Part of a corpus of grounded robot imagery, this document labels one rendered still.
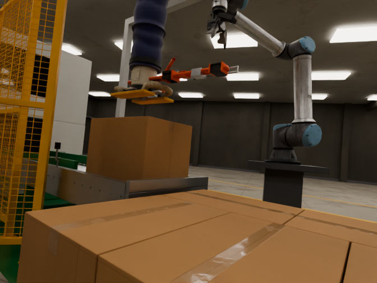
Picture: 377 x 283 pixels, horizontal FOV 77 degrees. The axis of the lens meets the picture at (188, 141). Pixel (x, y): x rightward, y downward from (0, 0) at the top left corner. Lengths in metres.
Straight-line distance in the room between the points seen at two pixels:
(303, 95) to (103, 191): 1.38
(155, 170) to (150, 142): 0.17
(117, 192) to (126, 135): 0.37
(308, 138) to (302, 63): 0.51
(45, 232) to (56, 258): 0.09
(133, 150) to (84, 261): 0.87
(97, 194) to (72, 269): 0.77
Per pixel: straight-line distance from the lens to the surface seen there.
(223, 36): 1.50
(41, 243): 0.80
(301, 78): 1.80
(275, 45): 1.89
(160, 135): 1.38
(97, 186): 1.39
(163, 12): 1.86
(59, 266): 0.71
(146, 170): 1.33
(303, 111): 1.76
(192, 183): 1.55
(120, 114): 4.63
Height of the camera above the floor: 0.77
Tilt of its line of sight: 3 degrees up
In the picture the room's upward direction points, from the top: 5 degrees clockwise
